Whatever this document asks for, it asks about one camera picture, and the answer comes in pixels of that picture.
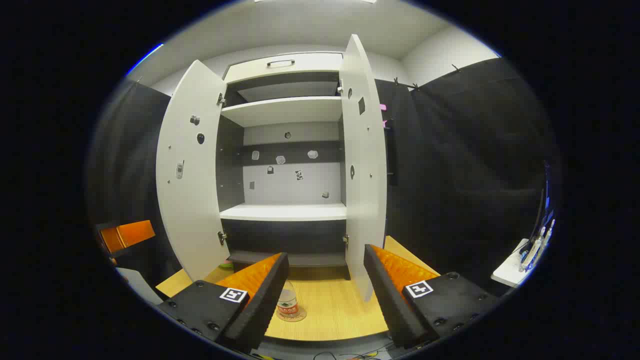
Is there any white cabinet shelf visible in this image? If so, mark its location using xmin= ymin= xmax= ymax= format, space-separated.
xmin=220 ymin=202 xmax=348 ymax=222
xmin=221 ymin=96 xmax=344 ymax=128

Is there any white side table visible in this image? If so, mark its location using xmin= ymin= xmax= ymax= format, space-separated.
xmin=491 ymin=238 xmax=532 ymax=289

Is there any white cabinet drawer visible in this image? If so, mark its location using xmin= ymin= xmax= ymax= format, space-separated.
xmin=224 ymin=52 xmax=345 ymax=84

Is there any clear plastic bottle red label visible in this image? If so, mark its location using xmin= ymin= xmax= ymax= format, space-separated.
xmin=276 ymin=280 xmax=301 ymax=318

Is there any black backdrop cloth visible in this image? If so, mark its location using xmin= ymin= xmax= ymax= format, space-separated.
xmin=87 ymin=57 xmax=558 ymax=296

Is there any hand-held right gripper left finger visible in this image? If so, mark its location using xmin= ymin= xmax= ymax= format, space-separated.
xmin=156 ymin=252 xmax=291 ymax=355

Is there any white cabinet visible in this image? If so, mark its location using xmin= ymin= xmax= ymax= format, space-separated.
xmin=216 ymin=51 xmax=351 ymax=281

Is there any round wooden coaster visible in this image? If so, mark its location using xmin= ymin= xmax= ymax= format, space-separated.
xmin=276 ymin=306 xmax=307 ymax=323

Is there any white cabinet door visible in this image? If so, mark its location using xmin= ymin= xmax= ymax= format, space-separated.
xmin=156 ymin=60 xmax=231 ymax=282
xmin=340 ymin=34 xmax=388 ymax=303

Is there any black cable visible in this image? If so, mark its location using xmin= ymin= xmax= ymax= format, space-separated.
xmin=312 ymin=349 xmax=396 ymax=360

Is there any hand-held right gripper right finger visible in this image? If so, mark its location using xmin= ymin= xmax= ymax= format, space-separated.
xmin=363 ymin=243 xmax=501 ymax=350

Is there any light grey panel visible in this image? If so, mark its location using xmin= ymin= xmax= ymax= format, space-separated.
xmin=116 ymin=267 xmax=164 ymax=305

